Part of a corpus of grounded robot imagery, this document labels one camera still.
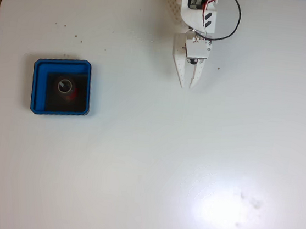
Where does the red tape roll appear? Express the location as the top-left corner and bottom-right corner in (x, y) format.
(50, 75), (81, 103)

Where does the blue square box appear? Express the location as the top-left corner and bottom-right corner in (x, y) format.
(27, 54), (96, 120)

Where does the white square camera box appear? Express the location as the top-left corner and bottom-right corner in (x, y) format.
(183, 37), (212, 61)

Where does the white perforated base plate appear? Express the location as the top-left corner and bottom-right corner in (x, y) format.
(163, 0), (183, 24)

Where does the red and white servo wire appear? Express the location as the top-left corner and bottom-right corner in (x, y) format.
(198, 0), (224, 38)

